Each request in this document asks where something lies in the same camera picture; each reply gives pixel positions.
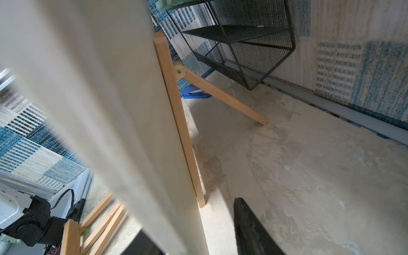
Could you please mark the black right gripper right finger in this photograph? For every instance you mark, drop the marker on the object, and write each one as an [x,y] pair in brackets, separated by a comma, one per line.
[252,238]

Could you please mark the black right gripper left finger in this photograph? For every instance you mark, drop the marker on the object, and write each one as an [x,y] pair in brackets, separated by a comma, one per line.
[142,245]

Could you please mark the plywood board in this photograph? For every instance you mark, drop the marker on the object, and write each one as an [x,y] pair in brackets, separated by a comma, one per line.
[92,67]

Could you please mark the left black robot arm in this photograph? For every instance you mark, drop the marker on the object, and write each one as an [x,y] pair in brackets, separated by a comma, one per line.
[27,219]

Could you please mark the blue box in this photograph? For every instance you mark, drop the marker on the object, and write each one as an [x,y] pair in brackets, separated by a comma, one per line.
[192,92]

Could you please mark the green board on shelf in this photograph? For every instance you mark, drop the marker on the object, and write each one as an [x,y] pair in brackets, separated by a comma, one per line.
[176,4]

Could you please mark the black wire mesh shelf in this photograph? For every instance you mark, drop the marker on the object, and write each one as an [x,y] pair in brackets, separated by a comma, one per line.
[244,40]

